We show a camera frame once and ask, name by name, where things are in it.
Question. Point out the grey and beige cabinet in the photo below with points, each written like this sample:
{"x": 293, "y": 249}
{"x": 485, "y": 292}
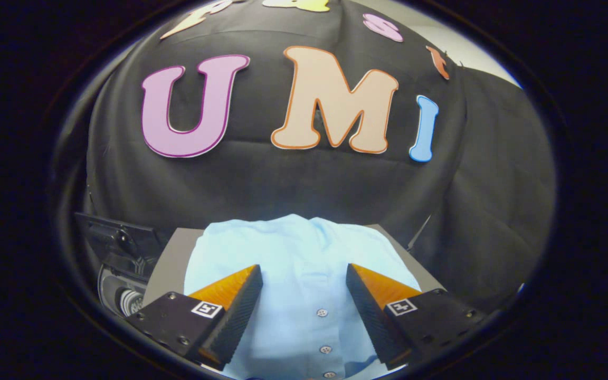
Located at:
{"x": 169, "y": 264}

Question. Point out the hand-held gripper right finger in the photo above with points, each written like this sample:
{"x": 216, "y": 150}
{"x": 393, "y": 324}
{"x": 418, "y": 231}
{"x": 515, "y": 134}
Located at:
{"x": 372, "y": 316}

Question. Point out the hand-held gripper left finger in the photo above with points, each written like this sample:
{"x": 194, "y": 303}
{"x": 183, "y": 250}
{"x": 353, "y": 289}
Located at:
{"x": 238, "y": 316}

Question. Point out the black backdrop cloth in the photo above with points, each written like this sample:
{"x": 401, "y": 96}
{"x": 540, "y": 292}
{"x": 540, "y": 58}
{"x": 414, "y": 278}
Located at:
{"x": 283, "y": 184}

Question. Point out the light blue buttoned shirt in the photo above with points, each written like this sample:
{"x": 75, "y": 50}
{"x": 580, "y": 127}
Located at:
{"x": 304, "y": 264}

